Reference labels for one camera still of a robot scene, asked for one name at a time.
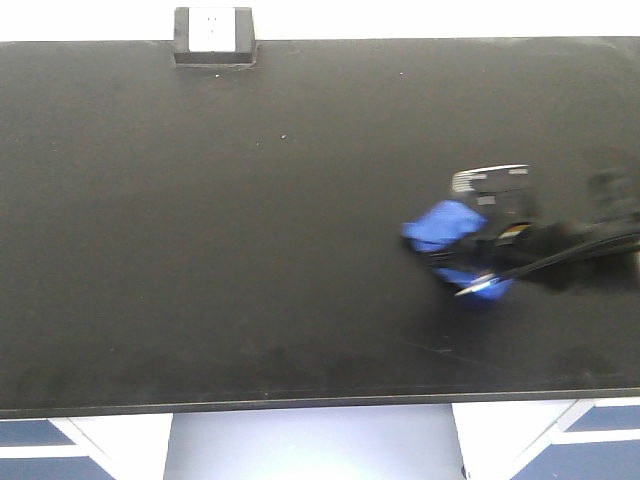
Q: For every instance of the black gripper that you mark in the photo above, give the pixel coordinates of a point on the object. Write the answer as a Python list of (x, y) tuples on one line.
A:
[(515, 246)]

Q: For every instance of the blue microfiber cloth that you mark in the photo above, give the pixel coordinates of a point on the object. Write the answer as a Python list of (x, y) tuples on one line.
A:
[(443, 236)]

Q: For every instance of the blue lower cabinets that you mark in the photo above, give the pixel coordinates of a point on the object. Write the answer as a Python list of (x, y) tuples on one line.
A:
[(561, 439)]

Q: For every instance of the black white power outlet box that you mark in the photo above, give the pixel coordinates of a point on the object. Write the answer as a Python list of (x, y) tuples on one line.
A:
[(214, 37)]

